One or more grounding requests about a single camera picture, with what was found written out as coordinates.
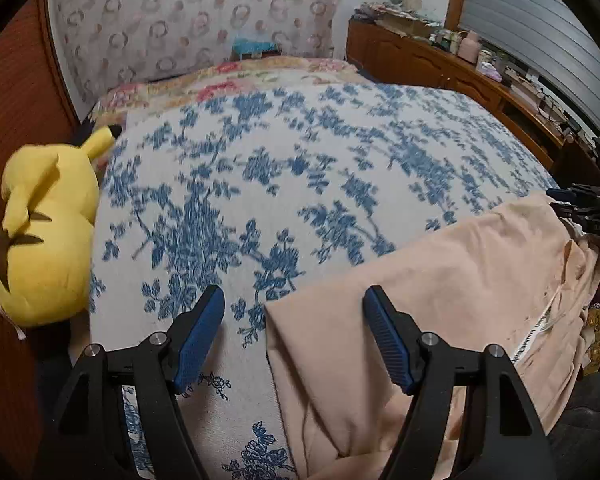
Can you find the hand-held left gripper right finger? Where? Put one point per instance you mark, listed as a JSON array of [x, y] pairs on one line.
[[386, 337]]

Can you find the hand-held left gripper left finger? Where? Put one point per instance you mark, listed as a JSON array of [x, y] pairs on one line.
[[200, 332]]

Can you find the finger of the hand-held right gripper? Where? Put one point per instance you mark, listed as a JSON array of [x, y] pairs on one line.
[[562, 194], [585, 215]]

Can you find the peach printed t-shirt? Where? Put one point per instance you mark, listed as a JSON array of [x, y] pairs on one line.
[[430, 270]]

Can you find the purple tissue pack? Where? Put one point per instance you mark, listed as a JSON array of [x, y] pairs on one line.
[[490, 70]]

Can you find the pink thermos bottle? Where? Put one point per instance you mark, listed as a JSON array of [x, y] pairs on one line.
[[470, 45]]

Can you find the grey window blind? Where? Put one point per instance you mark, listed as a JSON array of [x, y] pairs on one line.
[[530, 20]]

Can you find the yellow plush toy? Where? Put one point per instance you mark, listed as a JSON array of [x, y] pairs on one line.
[[50, 220]]

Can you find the blue floral bed sheet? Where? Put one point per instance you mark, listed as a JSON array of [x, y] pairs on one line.
[[280, 160]]

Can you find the wooden cabinet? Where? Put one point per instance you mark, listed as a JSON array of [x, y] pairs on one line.
[[415, 60]]

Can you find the dark cloth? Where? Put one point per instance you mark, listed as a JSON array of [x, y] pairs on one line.
[[585, 435]]

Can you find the cardboard box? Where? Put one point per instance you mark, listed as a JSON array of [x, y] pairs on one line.
[[405, 22]]

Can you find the red floral blanket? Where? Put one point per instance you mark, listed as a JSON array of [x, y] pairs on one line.
[[220, 80]]

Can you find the stack of folded cloths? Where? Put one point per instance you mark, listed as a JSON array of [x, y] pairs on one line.
[[380, 10]]

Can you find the teal box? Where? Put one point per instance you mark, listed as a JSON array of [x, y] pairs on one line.
[[252, 46]]

